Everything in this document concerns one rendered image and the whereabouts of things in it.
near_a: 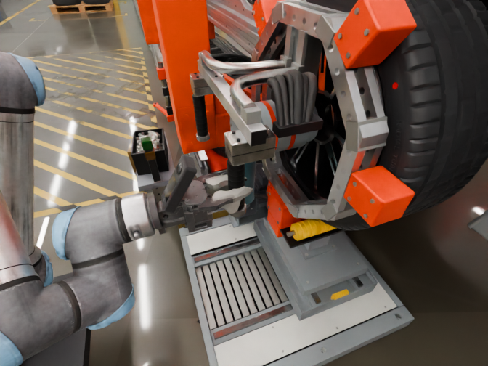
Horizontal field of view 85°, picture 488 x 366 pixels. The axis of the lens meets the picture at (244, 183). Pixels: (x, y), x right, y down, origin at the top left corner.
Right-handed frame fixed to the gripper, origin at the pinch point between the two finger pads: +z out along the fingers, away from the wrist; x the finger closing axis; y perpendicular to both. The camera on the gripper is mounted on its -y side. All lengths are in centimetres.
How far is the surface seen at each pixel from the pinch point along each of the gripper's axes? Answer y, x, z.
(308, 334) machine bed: 75, 13, 22
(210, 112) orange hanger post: 12, -59, 7
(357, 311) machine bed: 75, 12, 46
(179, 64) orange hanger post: -8, -60, -3
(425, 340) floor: 83, 30, 69
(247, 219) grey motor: 74, -49, 20
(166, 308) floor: 83, -20, -30
